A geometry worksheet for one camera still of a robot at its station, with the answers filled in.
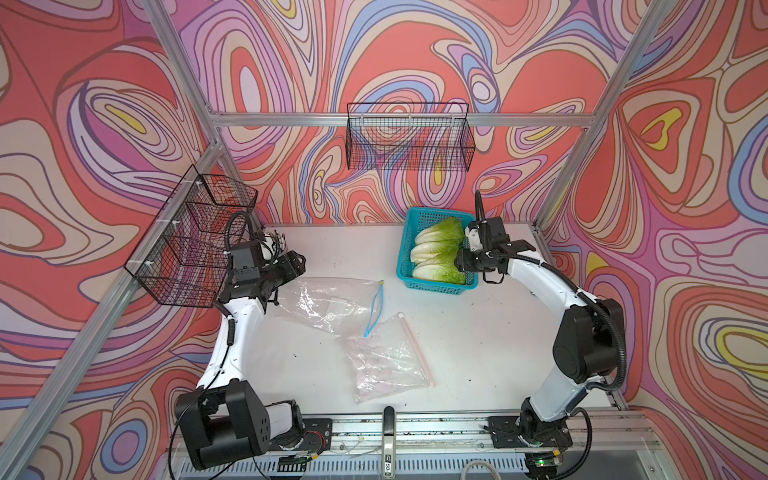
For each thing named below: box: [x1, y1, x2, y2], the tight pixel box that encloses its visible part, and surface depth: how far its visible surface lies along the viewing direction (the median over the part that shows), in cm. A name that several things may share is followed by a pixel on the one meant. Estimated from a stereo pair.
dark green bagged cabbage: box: [411, 252, 466, 285], surface depth 99 cm
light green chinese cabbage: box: [410, 216, 465, 253], surface depth 108 cm
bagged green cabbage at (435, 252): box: [410, 232, 465, 273], surface depth 103 cm
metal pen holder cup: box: [260, 232, 287, 262], surface depth 75 cm
